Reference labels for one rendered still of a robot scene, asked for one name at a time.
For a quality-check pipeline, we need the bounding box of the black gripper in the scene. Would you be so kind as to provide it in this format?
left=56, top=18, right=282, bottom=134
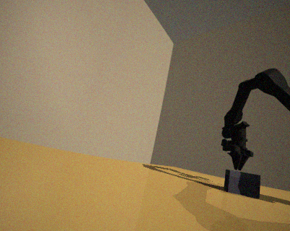
left=222, top=135, right=253, bottom=170

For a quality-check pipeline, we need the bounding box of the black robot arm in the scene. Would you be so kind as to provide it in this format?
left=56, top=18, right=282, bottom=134
left=221, top=68, right=290, bottom=146

